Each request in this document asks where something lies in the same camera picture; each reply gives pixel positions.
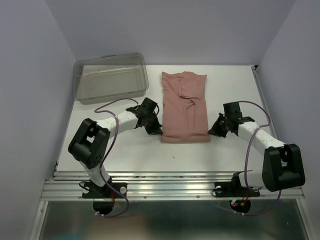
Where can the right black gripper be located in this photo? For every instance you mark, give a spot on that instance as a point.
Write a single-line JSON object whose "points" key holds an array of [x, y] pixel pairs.
{"points": [[215, 130]]}

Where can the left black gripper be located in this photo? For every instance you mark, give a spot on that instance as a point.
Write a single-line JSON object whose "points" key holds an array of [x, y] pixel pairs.
{"points": [[155, 129]]}

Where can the pink t shirt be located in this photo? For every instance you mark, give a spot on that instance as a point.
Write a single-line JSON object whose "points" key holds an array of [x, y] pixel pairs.
{"points": [[185, 117]]}

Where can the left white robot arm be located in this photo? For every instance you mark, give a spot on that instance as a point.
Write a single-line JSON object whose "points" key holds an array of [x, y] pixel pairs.
{"points": [[94, 140]]}

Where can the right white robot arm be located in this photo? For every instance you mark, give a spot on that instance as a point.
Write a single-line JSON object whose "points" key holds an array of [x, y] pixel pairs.
{"points": [[282, 163]]}

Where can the clear plastic bin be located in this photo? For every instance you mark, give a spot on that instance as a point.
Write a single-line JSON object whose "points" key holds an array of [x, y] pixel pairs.
{"points": [[108, 78]]}

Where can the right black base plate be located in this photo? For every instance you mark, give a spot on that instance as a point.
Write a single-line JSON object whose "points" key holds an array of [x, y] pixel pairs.
{"points": [[225, 189]]}

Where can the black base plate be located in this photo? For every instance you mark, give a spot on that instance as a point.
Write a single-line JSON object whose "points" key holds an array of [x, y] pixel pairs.
{"points": [[225, 189], [92, 191]]}

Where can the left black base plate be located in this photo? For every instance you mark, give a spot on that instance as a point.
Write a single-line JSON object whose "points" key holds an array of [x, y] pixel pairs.
{"points": [[92, 191]]}

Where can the aluminium rail frame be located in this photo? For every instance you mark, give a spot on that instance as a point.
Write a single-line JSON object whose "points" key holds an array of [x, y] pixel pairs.
{"points": [[156, 171]]}

